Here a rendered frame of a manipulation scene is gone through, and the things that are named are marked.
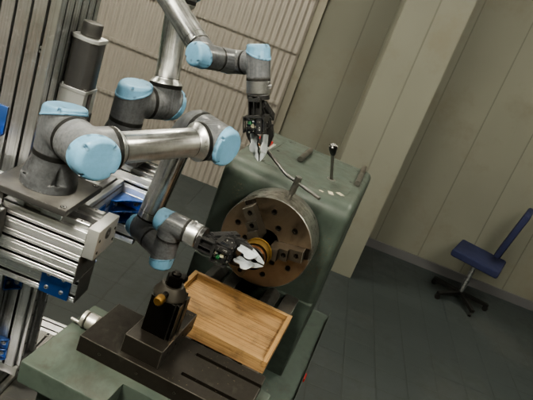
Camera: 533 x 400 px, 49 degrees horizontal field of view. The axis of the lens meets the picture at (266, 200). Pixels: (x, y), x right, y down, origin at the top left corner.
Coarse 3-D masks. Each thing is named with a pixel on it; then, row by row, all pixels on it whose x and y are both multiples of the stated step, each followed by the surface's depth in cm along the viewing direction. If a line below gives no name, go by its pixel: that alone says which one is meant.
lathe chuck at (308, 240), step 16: (256, 192) 198; (272, 192) 195; (240, 208) 193; (272, 208) 190; (288, 208) 188; (304, 208) 194; (224, 224) 196; (240, 224) 194; (272, 224) 191; (288, 224) 190; (304, 224) 188; (288, 240) 191; (304, 240) 190; (256, 272) 197; (272, 272) 196; (288, 272) 194
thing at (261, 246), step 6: (252, 240) 184; (258, 240) 184; (264, 240) 184; (252, 246) 180; (258, 246) 181; (264, 246) 182; (258, 252) 179; (264, 252) 182; (270, 252) 184; (264, 258) 180; (270, 258) 185; (264, 264) 183
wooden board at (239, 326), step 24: (192, 288) 190; (216, 288) 196; (216, 312) 183; (240, 312) 188; (264, 312) 192; (192, 336) 169; (216, 336) 168; (240, 336) 176; (264, 336) 180; (240, 360) 167; (264, 360) 165
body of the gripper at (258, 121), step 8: (248, 96) 182; (264, 96) 181; (248, 104) 180; (256, 104) 182; (248, 112) 181; (256, 112) 182; (264, 112) 186; (248, 120) 183; (256, 120) 181; (264, 120) 180; (248, 128) 183; (256, 128) 182; (264, 128) 181
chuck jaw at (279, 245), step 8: (272, 248) 185; (280, 248) 186; (288, 248) 187; (296, 248) 188; (304, 248) 190; (272, 256) 185; (280, 256) 187; (288, 256) 188; (296, 256) 188; (304, 256) 191
